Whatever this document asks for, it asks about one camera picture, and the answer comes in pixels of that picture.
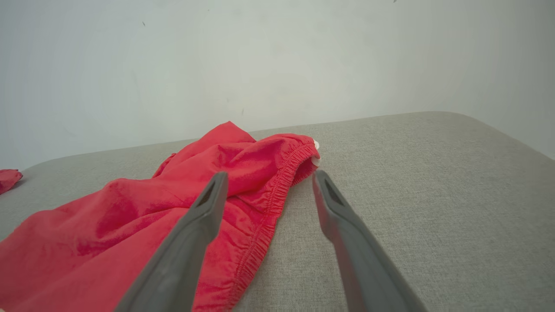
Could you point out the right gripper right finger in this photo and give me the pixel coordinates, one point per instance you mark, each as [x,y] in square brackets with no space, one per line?
[360,260]

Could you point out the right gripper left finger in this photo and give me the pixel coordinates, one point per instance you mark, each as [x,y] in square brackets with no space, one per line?
[182,260]

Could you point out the red shorts with white panels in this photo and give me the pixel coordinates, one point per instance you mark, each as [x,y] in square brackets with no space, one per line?
[130,225]

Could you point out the red number 23 basketball jersey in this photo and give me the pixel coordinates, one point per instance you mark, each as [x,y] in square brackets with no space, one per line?
[8,178]

